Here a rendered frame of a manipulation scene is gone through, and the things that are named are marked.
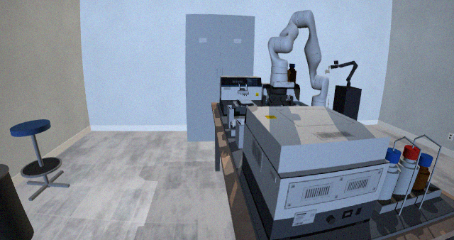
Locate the blue bottle cap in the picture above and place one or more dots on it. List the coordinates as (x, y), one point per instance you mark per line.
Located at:
(393, 156)
(425, 159)

